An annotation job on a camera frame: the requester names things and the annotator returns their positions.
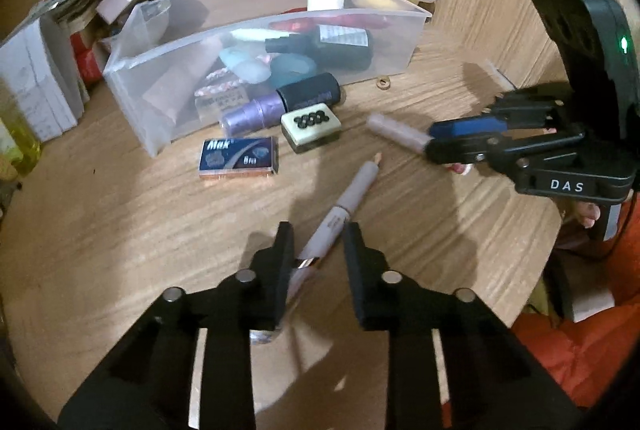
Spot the pink lipstick tube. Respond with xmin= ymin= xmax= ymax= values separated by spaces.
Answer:
xmin=365 ymin=111 xmax=474 ymax=176

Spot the dark green dropper bottle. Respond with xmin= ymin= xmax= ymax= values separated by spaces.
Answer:
xmin=265 ymin=25 xmax=373 ymax=72

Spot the mahjong tile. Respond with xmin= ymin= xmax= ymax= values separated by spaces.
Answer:
xmin=280 ymin=103 xmax=342 ymax=154

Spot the pink white cosmetic pen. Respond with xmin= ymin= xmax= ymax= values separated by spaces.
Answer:
xmin=249 ymin=151 xmax=384 ymax=344

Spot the teal washi tape roll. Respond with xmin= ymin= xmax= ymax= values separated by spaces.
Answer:
xmin=269 ymin=53 xmax=318 ymax=89

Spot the red foil packet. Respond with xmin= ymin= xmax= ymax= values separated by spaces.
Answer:
xmin=267 ymin=10 xmax=390 ymax=34

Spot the white tape roll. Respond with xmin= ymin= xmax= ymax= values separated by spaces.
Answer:
xmin=306 ymin=0 xmax=345 ymax=12

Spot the blue Max razor box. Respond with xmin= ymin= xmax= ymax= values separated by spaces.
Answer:
xmin=198 ymin=136 xmax=279 ymax=179

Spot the purple black spray bottle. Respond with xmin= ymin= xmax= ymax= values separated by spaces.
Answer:
xmin=220 ymin=72 xmax=342 ymax=138

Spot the light blue bottle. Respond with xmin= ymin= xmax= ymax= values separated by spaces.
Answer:
xmin=219 ymin=48 xmax=271 ymax=84

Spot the beige makeup sponge block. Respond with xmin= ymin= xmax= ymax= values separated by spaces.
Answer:
xmin=194 ymin=84 xmax=250 ymax=126

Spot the pink cream tube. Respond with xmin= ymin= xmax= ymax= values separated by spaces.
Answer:
xmin=142 ymin=36 xmax=224 ymax=124

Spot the person right hand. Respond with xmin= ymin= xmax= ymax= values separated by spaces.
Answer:
xmin=555 ymin=198 xmax=601 ymax=230

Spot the yellow green spray bottle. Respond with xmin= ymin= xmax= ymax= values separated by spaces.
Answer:
xmin=1 ymin=95 xmax=42 ymax=176

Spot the red box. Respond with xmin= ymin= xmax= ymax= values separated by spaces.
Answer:
xmin=70 ymin=31 xmax=108 ymax=88

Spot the clear plastic storage bin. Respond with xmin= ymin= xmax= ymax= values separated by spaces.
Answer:
xmin=104 ymin=0 xmax=432 ymax=156

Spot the white folded paper stack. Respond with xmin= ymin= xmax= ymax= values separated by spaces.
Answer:
xmin=1 ymin=15 xmax=89 ymax=142

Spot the white ceramic bowl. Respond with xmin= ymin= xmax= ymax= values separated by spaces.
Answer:
xmin=141 ymin=0 xmax=171 ymax=44

